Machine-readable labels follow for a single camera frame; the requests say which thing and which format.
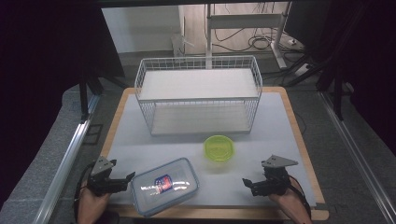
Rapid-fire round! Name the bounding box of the clear food container blue lid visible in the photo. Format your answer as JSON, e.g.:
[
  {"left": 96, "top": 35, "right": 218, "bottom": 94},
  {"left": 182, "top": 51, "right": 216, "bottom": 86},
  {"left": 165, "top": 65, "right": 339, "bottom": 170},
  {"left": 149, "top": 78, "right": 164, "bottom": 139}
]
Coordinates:
[{"left": 130, "top": 157, "right": 200, "bottom": 217}]

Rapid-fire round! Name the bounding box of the grey table mat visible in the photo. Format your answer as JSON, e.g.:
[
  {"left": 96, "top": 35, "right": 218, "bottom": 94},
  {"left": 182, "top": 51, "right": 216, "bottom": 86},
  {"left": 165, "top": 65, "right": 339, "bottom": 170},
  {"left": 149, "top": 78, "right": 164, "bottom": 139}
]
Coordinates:
[{"left": 106, "top": 91, "right": 318, "bottom": 208}]

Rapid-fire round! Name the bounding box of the aluminium rail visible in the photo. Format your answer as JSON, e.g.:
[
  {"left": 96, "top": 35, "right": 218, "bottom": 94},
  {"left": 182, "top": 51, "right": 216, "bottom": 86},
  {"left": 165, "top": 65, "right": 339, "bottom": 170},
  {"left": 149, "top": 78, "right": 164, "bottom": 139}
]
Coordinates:
[
  {"left": 32, "top": 93, "right": 101, "bottom": 224},
  {"left": 319, "top": 91, "right": 396, "bottom": 224}
]

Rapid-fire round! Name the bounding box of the person's left hand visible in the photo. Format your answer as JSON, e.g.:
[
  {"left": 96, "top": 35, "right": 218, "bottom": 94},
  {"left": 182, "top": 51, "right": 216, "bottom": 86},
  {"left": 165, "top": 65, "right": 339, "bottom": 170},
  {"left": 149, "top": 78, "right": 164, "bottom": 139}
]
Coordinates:
[{"left": 77, "top": 188, "right": 110, "bottom": 219}]

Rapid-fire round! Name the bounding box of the white power strip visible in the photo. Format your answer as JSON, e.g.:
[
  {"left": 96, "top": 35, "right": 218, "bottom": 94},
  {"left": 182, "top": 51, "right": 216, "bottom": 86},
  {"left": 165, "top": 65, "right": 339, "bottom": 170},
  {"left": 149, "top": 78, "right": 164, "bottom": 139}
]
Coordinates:
[{"left": 293, "top": 63, "right": 313, "bottom": 77}]

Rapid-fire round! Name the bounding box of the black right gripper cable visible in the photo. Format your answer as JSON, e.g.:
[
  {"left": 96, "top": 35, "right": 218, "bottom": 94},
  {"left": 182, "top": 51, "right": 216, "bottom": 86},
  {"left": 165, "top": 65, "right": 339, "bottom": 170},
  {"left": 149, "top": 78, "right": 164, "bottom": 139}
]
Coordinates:
[{"left": 288, "top": 175, "right": 313, "bottom": 218}]

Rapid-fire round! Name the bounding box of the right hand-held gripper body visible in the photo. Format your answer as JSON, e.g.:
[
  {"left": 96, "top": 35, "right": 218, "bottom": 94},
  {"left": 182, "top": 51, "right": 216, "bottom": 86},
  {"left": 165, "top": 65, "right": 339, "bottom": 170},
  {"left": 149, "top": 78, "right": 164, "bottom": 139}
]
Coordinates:
[{"left": 250, "top": 154, "right": 299, "bottom": 197}]

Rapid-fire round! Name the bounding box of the black floor bracket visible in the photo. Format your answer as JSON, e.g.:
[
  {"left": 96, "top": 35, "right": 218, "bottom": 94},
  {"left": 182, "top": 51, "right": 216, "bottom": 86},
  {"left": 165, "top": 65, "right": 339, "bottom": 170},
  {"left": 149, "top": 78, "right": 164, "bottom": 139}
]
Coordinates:
[{"left": 81, "top": 123, "right": 105, "bottom": 147}]

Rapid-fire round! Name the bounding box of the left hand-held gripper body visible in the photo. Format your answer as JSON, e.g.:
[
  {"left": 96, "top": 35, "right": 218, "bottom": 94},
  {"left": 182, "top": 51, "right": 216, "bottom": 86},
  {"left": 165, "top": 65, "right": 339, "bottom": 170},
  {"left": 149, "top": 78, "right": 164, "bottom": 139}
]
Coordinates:
[{"left": 86, "top": 155, "right": 129, "bottom": 197}]

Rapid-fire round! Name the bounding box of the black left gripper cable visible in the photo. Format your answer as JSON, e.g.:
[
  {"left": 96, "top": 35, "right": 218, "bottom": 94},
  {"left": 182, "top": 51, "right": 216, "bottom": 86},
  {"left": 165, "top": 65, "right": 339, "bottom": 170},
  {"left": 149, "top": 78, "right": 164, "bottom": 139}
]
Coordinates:
[{"left": 73, "top": 161, "right": 95, "bottom": 222}]

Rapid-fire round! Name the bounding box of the white desk frame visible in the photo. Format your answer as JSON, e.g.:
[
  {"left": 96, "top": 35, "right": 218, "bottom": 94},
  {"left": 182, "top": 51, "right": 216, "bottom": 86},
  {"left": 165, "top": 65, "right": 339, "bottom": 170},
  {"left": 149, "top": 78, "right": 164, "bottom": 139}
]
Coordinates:
[{"left": 205, "top": 2, "right": 292, "bottom": 70}]

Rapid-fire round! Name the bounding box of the bundle of black floor cables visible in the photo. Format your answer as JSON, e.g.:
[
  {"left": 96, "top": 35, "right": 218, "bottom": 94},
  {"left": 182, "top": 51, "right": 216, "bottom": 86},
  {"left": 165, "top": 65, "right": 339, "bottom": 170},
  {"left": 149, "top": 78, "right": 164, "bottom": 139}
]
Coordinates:
[{"left": 213, "top": 26, "right": 283, "bottom": 53}]

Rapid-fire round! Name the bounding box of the white wire shelf rack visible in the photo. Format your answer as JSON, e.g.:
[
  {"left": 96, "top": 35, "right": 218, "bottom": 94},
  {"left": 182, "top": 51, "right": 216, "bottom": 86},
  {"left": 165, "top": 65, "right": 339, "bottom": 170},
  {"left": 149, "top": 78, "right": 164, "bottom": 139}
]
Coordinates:
[{"left": 134, "top": 55, "right": 263, "bottom": 137}]

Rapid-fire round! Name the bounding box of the person's right hand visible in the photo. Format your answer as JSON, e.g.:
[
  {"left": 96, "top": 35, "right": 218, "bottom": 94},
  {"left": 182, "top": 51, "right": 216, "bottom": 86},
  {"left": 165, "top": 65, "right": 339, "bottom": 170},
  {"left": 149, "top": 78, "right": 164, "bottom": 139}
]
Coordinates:
[{"left": 268, "top": 186, "right": 305, "bottom": 217}]

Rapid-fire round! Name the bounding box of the black metal stand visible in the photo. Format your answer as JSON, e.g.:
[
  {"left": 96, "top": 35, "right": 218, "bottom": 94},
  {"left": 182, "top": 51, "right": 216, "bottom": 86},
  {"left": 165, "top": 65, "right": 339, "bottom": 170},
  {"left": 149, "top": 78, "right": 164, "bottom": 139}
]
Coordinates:
[{"left": 78, "top": 73, "right": 106, "bottom": 123}]

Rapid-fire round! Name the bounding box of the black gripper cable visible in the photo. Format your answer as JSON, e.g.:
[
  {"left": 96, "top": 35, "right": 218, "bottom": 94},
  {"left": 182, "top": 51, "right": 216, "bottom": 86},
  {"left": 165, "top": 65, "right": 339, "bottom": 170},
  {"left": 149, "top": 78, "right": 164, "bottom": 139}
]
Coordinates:
[
  {"left": 288, "top": 175, "right": 313, "bottom": 218},
  {"left": 73, "top": 161, "right": 95, "bottom": 222}
]

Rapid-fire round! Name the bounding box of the green round plastic container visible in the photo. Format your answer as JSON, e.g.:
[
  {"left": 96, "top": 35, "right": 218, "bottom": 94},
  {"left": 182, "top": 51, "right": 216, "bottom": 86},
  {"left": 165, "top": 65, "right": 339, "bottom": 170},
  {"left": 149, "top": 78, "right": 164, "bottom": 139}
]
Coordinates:
[{"left": 203, "top": 134, "right": 236, "bottom": 163}]

